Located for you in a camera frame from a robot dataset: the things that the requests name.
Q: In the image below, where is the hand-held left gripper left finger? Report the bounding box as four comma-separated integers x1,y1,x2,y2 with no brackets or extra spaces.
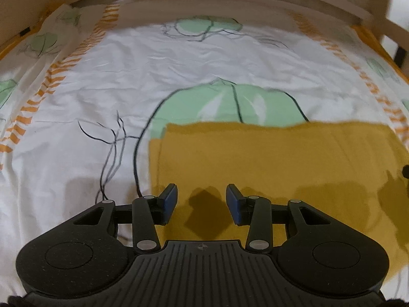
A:
72,183,178,255

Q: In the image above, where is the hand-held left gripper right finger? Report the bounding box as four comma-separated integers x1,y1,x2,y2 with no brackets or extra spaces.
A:
225,183,333,255

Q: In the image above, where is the mustard yellow sweater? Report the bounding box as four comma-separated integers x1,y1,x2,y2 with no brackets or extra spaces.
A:
149,120,409,291

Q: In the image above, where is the white printed bed sheet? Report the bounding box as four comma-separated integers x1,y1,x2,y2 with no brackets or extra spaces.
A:
0,3,409,307

